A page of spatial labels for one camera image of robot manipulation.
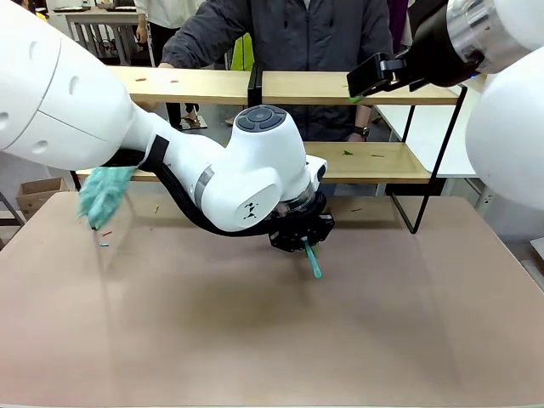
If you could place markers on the person in grey jacket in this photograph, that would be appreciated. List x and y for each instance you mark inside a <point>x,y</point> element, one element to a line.
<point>297,38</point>

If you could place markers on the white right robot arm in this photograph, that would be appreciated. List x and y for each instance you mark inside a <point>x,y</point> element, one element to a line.
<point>510,127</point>

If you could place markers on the person's right forearm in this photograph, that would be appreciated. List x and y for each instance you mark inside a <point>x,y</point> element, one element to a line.
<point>178,51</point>

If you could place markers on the wooden two-tier shelf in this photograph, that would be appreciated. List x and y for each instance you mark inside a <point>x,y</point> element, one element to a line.
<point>258,91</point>

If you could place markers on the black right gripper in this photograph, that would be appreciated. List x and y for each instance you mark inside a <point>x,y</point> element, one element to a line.
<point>433,55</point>

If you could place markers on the person's left hand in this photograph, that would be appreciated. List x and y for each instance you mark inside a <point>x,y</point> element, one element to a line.
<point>356,138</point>

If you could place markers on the person's left forearm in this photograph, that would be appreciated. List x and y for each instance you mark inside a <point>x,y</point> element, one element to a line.
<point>365,115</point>

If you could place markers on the brown cardboard box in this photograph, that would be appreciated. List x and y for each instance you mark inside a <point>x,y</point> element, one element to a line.
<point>38,195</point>

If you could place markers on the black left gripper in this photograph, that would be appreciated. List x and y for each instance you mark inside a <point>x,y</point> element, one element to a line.
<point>289,238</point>

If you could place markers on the light wooden shelf board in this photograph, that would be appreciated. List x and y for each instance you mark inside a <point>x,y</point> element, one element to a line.
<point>382,168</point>
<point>306,87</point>
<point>146,175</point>
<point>204,85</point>

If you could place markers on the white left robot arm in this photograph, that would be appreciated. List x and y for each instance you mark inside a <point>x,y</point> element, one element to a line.
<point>64,85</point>

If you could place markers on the white table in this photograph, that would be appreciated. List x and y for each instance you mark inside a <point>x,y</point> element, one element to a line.
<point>425,123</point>

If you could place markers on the person in purple clothes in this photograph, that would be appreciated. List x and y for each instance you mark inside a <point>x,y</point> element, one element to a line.
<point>397,21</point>

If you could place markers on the person in white shirt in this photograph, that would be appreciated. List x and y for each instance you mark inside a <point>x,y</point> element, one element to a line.
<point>159,38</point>

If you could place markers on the teal microfiber duster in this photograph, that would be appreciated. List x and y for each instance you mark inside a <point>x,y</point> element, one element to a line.
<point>102,200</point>

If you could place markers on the person's right hand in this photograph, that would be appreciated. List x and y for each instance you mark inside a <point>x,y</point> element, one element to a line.
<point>165,66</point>

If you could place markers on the black wristwatch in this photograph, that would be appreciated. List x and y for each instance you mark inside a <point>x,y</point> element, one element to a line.
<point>361,131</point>

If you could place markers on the grey background desk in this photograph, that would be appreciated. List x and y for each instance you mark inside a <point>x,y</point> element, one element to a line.
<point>102,17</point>

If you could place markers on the yellow-green chair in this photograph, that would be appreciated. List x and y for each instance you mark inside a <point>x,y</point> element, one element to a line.
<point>244,53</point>

